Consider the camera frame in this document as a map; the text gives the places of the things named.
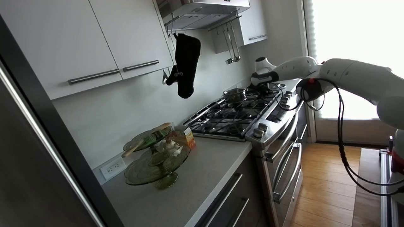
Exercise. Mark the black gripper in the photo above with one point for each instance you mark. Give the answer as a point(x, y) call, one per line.
point(266, 79)

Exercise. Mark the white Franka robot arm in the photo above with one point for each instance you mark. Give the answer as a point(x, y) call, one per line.
point(358, 76)

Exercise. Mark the steel stove knob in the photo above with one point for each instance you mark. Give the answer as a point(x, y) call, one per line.
point(283, 104)
point(263, 127)
point(287, 99)
point(257, 133)
point(290, 94)

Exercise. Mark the black cast iron stove grate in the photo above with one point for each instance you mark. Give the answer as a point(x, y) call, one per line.
point(219, 122)

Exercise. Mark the stainless steel pot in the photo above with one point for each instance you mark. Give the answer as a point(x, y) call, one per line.
point(236, 95)

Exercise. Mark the hanging steel utensil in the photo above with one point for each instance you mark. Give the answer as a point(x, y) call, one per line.
point(237, 57)

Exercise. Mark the hanging steel ladle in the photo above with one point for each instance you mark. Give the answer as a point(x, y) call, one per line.
point(229, 59)

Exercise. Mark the stainless steel gas range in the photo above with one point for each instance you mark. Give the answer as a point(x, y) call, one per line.
point(270, 139)

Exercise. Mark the black oven mitt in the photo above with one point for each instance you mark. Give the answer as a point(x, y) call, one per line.
point(185, 64)

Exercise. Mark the steel range hood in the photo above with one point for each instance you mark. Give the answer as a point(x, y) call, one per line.
point(203, 13)

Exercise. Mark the small orange carton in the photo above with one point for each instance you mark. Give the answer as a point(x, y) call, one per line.
point(190, 137)

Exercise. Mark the bright window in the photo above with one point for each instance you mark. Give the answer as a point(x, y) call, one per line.
point(358, 33)

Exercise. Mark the dark lower drawer cabinet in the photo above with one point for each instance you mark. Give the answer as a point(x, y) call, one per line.
point(257, 202)

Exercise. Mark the narrow white cabinet door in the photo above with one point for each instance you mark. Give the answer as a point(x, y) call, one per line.
point(131, 33)

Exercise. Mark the small red clamp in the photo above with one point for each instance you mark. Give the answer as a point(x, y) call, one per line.
point(398, 164)

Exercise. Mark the robot mounting table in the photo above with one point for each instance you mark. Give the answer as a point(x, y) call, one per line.
point(386, 202)

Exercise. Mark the stainless steel refrigerator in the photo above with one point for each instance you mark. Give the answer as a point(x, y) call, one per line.
point(26, 168)

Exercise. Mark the small white wall cabinet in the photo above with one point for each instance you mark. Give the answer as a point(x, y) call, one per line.
point(253, 21)

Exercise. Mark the white wall outlet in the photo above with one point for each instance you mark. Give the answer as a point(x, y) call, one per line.
point(113, 168)

